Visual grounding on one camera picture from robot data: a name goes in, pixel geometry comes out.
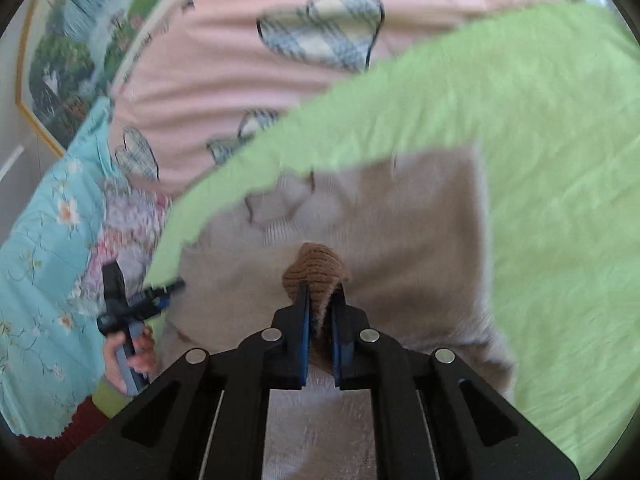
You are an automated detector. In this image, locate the person's left forearm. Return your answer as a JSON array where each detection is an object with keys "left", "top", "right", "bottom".
[{"left": 15, "top": 377, "right": 133, "bottom": 471}]

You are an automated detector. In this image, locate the beige knit sweater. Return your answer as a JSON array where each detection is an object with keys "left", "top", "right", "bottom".
[{"left": 165, "top": 152, "right": 518, "bottom": 480}]

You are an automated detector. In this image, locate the person's left hand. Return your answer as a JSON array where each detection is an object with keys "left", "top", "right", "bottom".
[{"left": 104, "top": 326, "right": 158, "bottom": 391}]

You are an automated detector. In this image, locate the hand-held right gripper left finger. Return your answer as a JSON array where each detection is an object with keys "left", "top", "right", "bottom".
[{"left": 54, "top": 282, "right": 313, "bottom": 480}]

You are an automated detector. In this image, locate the turquoise floral blanket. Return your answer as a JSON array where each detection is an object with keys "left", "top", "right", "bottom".
[{"left": 0, "top": 95, "right": 171, "bottom": 438}]

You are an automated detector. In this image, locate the framed landscape picture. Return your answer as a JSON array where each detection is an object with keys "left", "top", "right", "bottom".
[{"left": 15, "top": 0, "right": 201, "bottom": 158}]

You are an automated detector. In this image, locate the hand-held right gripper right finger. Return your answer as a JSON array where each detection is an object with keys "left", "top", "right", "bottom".
[{"left": 330, "top": 285, "right": 581, "bottom": 480}]

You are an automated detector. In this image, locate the pink quilt with plaid hearts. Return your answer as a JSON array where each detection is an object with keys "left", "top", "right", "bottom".
[{"left": 107, "top": 0, "right": 606, "bottom": 196}]

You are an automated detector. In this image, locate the floral ruffled pillow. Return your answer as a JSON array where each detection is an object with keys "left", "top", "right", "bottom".
[{"left": 75, "top": 175, "right": 173, "bottom": 306}]

